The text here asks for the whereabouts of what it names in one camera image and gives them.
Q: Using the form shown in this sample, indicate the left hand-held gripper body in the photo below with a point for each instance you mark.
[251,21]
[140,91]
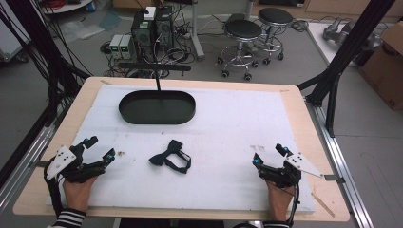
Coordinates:
[76,169]

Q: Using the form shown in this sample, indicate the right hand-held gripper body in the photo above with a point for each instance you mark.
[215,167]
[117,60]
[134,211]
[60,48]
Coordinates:
[286,172]

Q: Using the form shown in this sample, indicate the black bow tie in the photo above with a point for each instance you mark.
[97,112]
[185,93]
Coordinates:
[172,156]

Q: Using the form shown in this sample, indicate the black oval tray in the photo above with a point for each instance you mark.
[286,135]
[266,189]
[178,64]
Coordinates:
[157,109]

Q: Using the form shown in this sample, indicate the person's left hand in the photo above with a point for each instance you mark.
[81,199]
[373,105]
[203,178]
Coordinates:
[77,193]

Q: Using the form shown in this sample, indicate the person's right hand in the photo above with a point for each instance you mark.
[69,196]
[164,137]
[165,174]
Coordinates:
[278,201]

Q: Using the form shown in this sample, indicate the white foam mat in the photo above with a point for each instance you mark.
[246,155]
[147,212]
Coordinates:
[221,133]

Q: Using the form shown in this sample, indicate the thin wooden strip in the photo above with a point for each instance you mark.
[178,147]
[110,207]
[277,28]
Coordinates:
[323,205]

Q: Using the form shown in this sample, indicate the grey power supply unit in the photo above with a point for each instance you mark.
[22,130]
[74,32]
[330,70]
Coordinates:
[126,47]
[115,46]

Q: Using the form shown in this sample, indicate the black stand with crossbar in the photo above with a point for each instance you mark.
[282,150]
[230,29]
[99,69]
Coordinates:
[157,67]

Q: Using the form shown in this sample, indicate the black computer tower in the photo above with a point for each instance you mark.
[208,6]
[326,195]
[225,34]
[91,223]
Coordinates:
[164,30]
[143,36]

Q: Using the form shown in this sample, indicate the black round stool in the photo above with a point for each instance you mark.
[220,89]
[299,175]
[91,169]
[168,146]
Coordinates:
[242,30]
[275,15]

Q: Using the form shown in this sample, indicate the brown cardboard box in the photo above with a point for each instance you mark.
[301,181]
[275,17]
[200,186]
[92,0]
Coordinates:
[385,69]

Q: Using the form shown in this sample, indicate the white round table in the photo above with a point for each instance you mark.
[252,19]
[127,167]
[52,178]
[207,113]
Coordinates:
[68,5]

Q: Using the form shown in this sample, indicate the grey metal table leg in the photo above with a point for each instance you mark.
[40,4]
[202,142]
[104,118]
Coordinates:
[196,34]

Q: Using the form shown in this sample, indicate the white box with black plug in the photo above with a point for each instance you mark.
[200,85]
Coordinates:
[149,13]

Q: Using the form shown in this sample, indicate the small metal bracket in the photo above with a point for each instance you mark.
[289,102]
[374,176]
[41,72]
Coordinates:
[38,163]
[334,178]

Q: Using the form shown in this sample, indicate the aluminium rail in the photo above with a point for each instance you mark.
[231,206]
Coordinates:
[22,161]
[340,158]

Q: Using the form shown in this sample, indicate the black metal frame post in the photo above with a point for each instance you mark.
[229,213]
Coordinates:
[345,60]
[38,38]

